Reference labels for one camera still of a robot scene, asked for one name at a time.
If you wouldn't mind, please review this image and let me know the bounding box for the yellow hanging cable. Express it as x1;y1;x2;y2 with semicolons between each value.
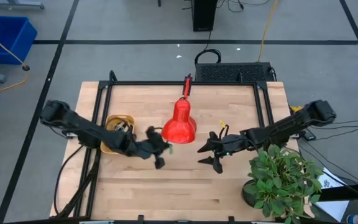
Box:
257;0;279;63

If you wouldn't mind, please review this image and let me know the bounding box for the black monitor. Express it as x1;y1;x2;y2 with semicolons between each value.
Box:
191;0;219;32

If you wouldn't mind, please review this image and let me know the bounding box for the black metal bar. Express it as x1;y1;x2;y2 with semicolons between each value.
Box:
318;182;358;202

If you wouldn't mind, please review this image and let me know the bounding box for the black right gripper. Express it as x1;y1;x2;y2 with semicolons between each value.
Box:
197;131;254;174

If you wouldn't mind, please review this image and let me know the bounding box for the black vented computer case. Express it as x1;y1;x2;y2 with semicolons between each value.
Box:
195;62;273;82

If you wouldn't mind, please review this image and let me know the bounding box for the red desk lamp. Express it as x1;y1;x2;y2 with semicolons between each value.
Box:
161;74;198;144

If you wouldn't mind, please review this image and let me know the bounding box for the black table frame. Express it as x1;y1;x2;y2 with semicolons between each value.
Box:
56;70;275;218

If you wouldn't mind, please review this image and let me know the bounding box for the blue plastic crate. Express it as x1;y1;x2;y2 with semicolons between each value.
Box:
0;16;39;65

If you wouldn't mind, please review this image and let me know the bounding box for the green leafy plant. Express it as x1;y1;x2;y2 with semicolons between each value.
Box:
247;143;324;224

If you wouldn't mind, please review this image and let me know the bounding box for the yellow plastic bin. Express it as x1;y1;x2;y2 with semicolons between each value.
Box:
100;114;135;155

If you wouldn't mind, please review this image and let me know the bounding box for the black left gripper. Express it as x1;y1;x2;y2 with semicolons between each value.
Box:
129;126;170;170

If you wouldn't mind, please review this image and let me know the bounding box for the black plant pot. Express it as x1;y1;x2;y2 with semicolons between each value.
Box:
242;179;262;208

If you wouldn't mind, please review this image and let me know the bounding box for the black looped floor cable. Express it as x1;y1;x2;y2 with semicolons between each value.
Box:
194;30;223;65

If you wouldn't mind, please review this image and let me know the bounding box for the white paper sheet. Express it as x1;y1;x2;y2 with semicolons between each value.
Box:
315;167;351;222

